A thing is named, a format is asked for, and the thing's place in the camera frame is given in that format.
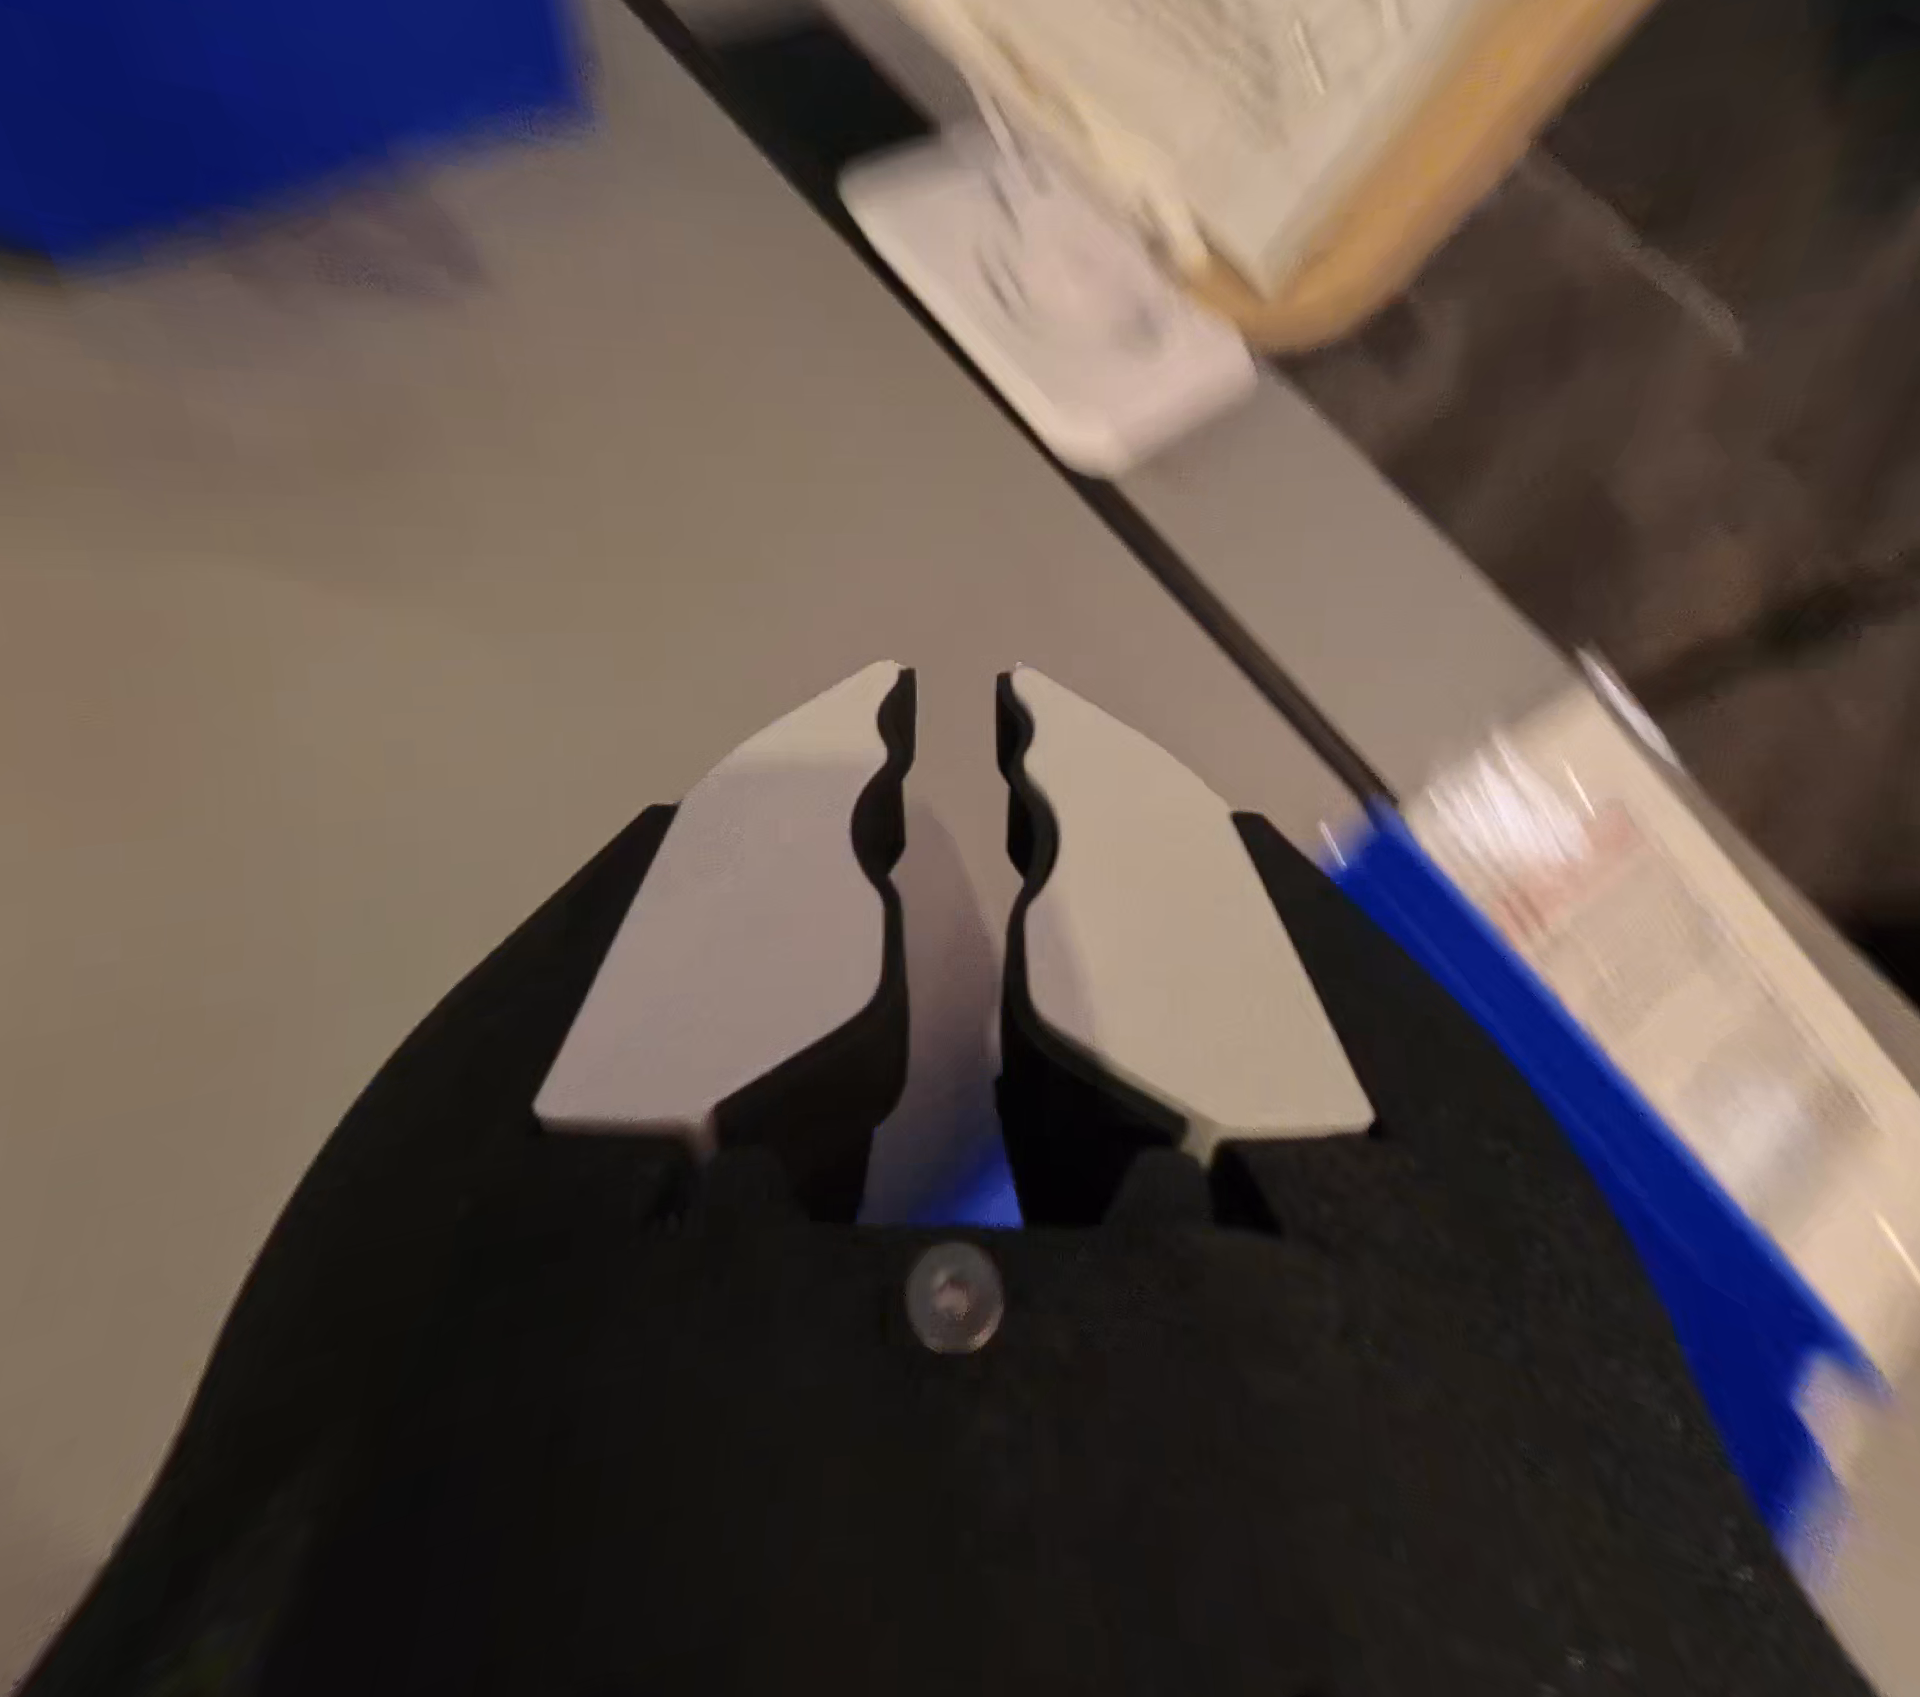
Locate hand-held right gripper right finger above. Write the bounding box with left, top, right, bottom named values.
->
left=995, top=663, right=1379, bottom=1155

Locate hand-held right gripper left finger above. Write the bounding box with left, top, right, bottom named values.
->
left=533, top=659, right=921, bottom=1158

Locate blue plastic bin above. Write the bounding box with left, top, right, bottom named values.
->
left=961, top=808, right=1890, bottom=1571
left=0, top=0, right=601, bottom=271

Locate printed paper sheet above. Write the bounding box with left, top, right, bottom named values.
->
left=1417, top=663, right=1920, bottom=1294

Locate white document stand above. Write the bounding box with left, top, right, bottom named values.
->
left=836, top=144, right=1260, bottom=478

